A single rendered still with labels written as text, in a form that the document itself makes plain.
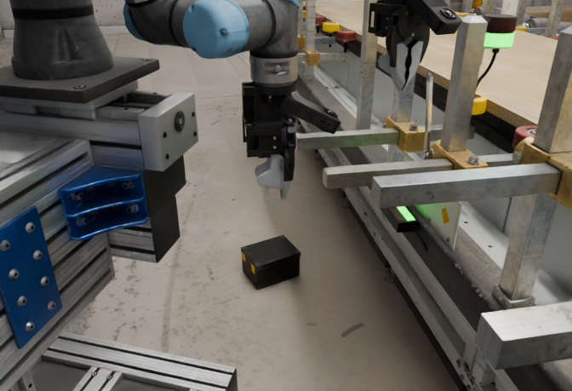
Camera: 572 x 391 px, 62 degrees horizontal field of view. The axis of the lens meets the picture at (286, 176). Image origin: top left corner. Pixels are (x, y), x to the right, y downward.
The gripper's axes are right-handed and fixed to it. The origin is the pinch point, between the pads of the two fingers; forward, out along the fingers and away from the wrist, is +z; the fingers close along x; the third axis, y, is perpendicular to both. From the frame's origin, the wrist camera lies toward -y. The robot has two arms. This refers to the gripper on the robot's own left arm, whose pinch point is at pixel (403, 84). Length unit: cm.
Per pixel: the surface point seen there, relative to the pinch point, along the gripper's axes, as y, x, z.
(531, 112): -5.1, -33.2, 9.2
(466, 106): -7.7, -8.7, 3.5
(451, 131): -6.9, -6.6, 8.2
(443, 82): 26.3, -40.5, 10.5
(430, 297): 21, -43, 83
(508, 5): 85, -143, 1
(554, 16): 66, -149, 4
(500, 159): -13.1, -14.0, 13.2
